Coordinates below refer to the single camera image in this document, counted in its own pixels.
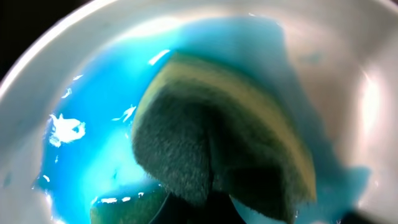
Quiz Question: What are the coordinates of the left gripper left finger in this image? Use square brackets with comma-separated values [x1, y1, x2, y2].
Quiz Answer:
[155, 194, 197, 224]

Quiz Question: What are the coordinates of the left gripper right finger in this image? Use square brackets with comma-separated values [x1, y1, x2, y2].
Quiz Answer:
[205, 191, 246, 224]

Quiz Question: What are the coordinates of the green yellow sponge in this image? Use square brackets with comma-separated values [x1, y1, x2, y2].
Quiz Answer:
[90, 51, 317, 224]

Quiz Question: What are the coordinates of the white plate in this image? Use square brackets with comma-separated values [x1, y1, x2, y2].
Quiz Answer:
[1, 1, 397, 223]

